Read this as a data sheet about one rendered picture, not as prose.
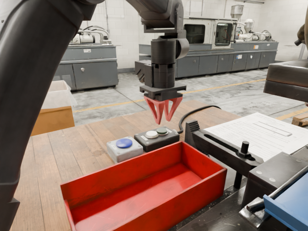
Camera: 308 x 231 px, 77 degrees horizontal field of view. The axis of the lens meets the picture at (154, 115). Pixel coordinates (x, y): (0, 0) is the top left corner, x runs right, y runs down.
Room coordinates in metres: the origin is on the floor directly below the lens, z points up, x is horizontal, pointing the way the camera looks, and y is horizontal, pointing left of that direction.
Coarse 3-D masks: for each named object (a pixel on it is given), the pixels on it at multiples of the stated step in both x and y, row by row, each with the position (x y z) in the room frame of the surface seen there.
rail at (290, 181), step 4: (304, 168) 0.24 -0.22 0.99; (300, 172) 0.23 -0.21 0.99; (304, 172) 0.23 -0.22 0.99; (296, 176) 0.22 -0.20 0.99; (300, 176) 0.22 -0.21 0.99; (288, 180) 0.21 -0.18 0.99; (292, 180) 0.21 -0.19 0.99; (296, 180) 0.21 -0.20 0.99; (284, 184) 0.20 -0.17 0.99; (288, 184) 0.20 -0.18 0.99; (292, 184) 0.21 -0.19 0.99; (280, 188) 0.19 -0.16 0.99; (284, 188) 0.20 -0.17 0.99; (272, 192) 0.19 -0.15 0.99; (276, 192) 0.19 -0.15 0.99; (280, 192) 0.19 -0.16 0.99; (268, 196) 0.18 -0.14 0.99; (272, 196) 0.18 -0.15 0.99; (276, 196) 0.18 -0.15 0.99
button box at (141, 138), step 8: (192, 112) 0.69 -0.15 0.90; (168, 128) 0.49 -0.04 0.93; (136, 136) 0.45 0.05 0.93; (144, 136) 0.45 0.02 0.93; (160, 136) 0.45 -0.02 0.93; (168, 136) 0.45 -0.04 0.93; (176, 136) 0.45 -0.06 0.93; (144, 144) 0.41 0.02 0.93; (152, 144) 0.41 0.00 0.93; (160, 144) 0.42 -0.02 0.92; (168, 144) 0.44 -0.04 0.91; (144, 152) 0.41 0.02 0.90
